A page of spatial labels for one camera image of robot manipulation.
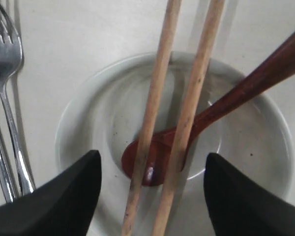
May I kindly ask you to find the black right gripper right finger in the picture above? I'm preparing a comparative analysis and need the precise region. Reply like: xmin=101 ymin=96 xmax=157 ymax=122
xmin=204 ymin=153 xmax=295 ymax=236

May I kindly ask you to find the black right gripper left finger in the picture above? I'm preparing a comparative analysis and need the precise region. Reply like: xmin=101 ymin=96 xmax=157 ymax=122
xmin=0 ymin=150 xmax=101 ymax=236

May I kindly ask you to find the silver table knife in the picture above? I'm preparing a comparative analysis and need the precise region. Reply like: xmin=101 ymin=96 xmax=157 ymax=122
xmin=0 ymin=132 xmax=18 ymax=203

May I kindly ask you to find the brown wooden chopstick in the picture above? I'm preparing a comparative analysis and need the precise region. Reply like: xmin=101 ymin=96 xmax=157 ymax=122
xmin=121 ymin=0 xmax=181 ymax=236
xmin=151 ymin=0 xmax=225 ymax=236

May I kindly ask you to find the white ceramic bowl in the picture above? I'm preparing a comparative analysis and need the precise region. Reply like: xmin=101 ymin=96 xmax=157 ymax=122
xmin=55 ymin=53 xmax=293 ymax=236

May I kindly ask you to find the brown wooden spoon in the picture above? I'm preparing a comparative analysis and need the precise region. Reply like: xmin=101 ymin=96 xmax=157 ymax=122
xmin=120 ymin=22 xmax=295 ymax=187

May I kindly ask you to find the silver fork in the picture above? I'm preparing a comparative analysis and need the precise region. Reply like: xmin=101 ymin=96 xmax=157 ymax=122
xmin=0 ymin=0 xmax=36 ymax=196

